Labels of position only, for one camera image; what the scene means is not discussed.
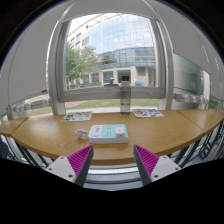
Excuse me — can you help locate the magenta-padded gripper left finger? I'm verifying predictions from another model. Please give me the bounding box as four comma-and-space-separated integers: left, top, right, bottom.
45, 144, 95, 187

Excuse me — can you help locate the white power strip cable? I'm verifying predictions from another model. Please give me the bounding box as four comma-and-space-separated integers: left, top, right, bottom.
73, 128, 90, 140

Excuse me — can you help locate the large colourful sticker sheet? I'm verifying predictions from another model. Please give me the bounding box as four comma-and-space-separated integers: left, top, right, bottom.
132, 108, 165, 119

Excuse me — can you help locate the white knobbed rail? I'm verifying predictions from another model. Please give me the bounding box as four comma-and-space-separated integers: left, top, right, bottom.
11, 99, 51, 114
173, 93, 209, 105

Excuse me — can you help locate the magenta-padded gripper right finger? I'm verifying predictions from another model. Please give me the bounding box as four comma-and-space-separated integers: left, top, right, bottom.
133, 143, 182, 187

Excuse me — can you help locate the green tree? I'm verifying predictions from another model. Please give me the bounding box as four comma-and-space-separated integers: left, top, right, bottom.
64, 43, 101, 90

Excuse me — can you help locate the small colourful sticker sheet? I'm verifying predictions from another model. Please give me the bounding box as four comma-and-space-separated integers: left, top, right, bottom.
60, 111, 94, 123

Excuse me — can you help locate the clear water bottle dark cap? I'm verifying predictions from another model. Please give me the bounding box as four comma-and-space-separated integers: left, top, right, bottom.
119, 80, 132, 116

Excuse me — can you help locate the grey window frame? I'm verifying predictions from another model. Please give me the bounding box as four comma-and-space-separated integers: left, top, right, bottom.
47, 12, 175, 116

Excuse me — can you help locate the glass office building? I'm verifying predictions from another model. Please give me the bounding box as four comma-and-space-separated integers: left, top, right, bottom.
68, 13, 158, 88

